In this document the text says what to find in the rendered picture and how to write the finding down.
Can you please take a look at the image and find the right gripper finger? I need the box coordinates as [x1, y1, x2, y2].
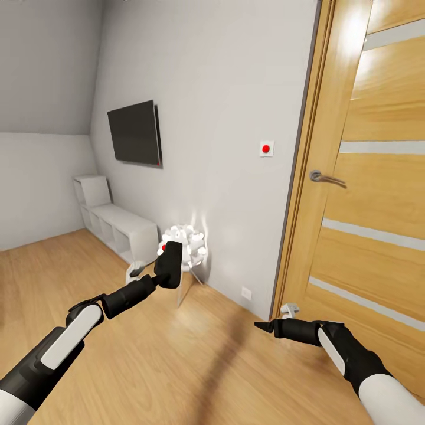
[254, 319, 274, 333]

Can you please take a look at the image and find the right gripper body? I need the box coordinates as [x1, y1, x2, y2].
[274, 317, 305, 343]

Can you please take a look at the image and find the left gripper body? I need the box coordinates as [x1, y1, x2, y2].
[118, 274, 156, 310]

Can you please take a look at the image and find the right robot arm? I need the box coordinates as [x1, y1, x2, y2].
[254, 303, 425, 425]

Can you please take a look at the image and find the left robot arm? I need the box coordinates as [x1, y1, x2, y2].
[0, 261, 169, 425]

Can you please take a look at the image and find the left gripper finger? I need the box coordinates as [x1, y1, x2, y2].
[152, 272, 169, 286]

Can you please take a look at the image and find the digital camera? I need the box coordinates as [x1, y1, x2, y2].
[154, 241, 182, 289]

